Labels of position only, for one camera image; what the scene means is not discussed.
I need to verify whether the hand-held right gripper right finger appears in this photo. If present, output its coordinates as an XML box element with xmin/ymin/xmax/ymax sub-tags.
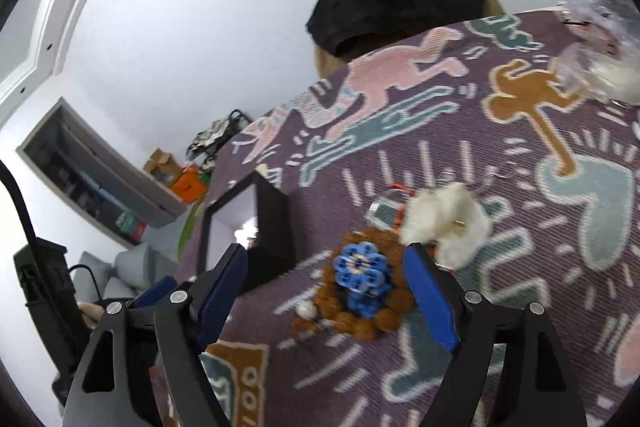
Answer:
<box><xmin>404</xmin><ymin>244</ymin><xmax>588</xmax><ymax>427</ymax></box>

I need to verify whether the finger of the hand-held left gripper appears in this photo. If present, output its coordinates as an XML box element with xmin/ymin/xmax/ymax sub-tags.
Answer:
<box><xmin>131</xmin><ymin>277</ymin><xmax>177</xmax><ymax>310</ymax></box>

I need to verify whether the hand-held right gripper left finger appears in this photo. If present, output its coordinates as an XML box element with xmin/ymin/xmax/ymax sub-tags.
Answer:
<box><xmin>60</xmin><ymin>243</ymin><xmax>249</xmax><ymax>427</ymax></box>

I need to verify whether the blue beaded flower ornament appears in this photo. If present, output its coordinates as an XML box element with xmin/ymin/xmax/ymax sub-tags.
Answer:
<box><xmin>332</xmin><ymin>244</ymin><xmax>394</xmax><ymax>319</ymax></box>

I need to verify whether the black jewelry box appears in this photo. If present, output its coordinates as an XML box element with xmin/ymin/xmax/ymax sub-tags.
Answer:
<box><xmin>196</xmin><ymin>171</ymin><xmax>297</xmax><ymax>294</ymax></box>

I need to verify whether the person's left hand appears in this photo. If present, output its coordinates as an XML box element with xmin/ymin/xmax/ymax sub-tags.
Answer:
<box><xmin>77</xmin><ymin>302</ymin><xmax>106</xmax><ymax>323</ymax></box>

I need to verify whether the grey sofa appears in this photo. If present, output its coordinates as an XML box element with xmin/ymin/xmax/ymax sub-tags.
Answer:
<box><xmin>70</xmin><ymin>242</ymin><xmax>177</xmax><ymax>308</ymax></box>

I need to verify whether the white cotton wad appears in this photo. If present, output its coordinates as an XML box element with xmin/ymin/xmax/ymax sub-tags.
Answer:
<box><xmin>399</xmin><ymin>182</ymin><xmax>494</xmax><ymax>269</ymax></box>

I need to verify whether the orange box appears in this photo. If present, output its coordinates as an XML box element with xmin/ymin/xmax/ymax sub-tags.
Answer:
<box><xmin>170</xmin><ymin>167</ymin><xmax>209</xmax><ymax>204</ymax></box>

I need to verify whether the brown cardboard box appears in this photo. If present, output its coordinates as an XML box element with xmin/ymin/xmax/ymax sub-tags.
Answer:
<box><xmin>144</xmin><ymin>149</ymin><xmax>182</xmax><ymax>184</ymax></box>

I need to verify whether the black shoe rack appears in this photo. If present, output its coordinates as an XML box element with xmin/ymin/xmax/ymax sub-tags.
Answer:
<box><xmin>186</xmin><ymin>109</ymin><xmax>251</xmax><ymax>170</ymax></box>

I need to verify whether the purple printed blanket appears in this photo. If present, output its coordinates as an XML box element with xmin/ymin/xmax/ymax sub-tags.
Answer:
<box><xmin>150</xmin><ymin>9</ymin><xmax>640</xmax><ymax>427</ymax></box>

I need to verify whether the large clear plastic bag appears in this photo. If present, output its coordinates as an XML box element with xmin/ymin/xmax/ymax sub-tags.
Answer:
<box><xmin>549</xmin><ymin>0</ymin><xmax>640</xmax><ymax>108</ymax></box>

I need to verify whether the black cable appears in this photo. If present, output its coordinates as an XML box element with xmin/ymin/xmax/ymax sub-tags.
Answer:
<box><xmin>0</xmin><ymin>159</ymin><xmax>42</xmax><ymax>258</ymax></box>

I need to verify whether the grey wall shelf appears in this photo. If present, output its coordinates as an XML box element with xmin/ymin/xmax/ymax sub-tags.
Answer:
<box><xmin>16</xmin><ymin>97</ymin><xmax>189</xmax><ymax>229</ymax></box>

